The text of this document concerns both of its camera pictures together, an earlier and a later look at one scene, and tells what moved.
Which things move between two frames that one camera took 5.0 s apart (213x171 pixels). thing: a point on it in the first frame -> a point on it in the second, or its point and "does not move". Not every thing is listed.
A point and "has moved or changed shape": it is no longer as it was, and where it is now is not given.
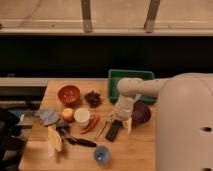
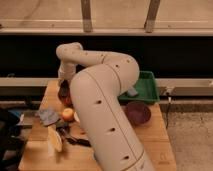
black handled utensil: x=63 y=127 does not move
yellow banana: x=54 y=140 does not move
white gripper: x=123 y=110 -> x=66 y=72
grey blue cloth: x=48 y=116 does not move
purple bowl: x=141 y=113 does not move
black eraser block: x=113 y=130 has moved or changed shape
